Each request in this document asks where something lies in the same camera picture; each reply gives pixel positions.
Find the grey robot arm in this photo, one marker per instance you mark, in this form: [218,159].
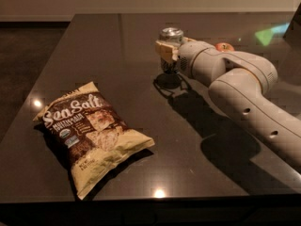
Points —
[237,82]

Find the red apple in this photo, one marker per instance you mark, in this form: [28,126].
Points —
[224,47]

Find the sea salt chip bag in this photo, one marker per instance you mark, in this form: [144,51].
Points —
[96,138]

